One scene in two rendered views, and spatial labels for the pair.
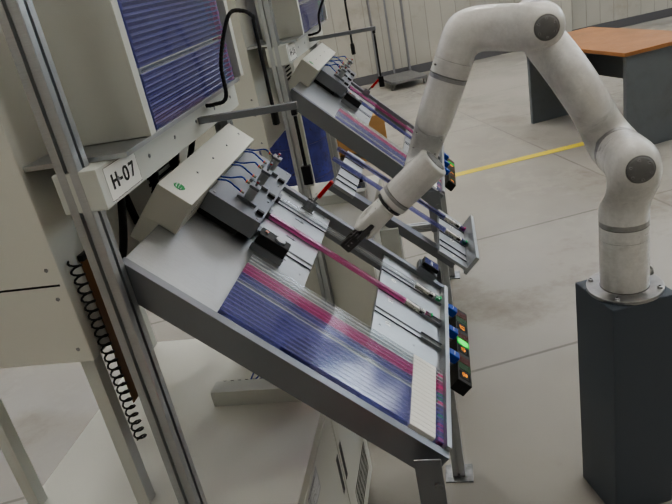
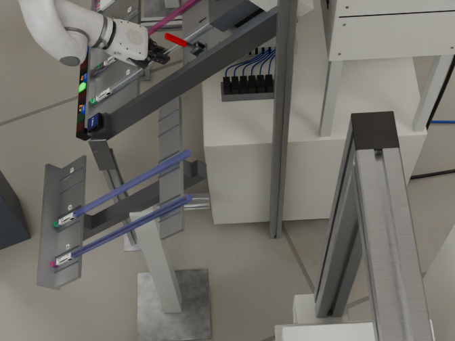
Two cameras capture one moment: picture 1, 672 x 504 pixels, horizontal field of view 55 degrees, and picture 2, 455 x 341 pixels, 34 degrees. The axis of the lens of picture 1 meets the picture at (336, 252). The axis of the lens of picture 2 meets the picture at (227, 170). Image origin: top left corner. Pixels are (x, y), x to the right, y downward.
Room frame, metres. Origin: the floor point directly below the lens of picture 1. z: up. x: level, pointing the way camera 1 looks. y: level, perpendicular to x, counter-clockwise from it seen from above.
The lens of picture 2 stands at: (2.79, -0.13, 2.50)
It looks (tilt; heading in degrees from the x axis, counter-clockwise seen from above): 62 degrees down; 168
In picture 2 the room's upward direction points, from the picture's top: 4 degrees counter-clockwise
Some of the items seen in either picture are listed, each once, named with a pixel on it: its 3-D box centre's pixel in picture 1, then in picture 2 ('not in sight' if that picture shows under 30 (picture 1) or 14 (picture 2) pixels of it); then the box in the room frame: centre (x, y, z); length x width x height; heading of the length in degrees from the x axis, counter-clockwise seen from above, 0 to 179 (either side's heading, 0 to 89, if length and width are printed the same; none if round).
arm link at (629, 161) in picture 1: (628, 182); not in sight; (1.45, -0.72, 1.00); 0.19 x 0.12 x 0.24; 171
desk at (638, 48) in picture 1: (606, 83); not in sight; (5.14, -2.39, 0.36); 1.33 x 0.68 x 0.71; 12
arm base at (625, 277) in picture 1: (624, 255); not in sight; (1.48, -0.73, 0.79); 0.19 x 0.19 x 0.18
